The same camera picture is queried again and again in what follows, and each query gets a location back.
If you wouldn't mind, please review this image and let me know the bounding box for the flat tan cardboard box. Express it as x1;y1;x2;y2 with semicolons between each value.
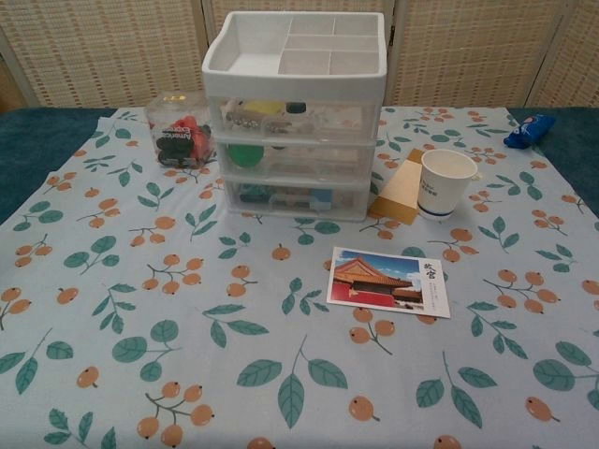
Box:
367;148;434;227

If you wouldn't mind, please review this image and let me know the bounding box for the woven folding screen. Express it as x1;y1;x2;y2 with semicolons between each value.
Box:
0;0;599;116

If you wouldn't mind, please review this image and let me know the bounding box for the white drawer organizer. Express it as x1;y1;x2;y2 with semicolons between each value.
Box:
201;10;389;224

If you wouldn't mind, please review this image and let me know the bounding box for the white paper cup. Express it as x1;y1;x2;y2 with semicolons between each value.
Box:
417;150;479;222

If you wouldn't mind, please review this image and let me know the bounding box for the teal table cover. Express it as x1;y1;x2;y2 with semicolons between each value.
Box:
0;107;599;226

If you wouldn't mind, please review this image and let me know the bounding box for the green ball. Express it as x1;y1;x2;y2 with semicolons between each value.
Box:
227;143;266;170

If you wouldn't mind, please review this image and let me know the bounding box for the blue snack packet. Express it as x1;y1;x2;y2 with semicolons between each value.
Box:
503;113;558;152

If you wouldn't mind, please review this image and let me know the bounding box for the clear plastic box with toys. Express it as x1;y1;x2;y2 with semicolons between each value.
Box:
145;93;215;170

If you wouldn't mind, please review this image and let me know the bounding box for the yellow sponge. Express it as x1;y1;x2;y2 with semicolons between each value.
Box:
242;98;287;119

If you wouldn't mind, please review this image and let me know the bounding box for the palace photo postcard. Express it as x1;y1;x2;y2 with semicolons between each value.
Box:
326;246;451;321

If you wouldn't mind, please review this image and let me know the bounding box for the leaf and fruit print tablecloth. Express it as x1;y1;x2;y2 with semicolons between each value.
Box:
0;106;599;449

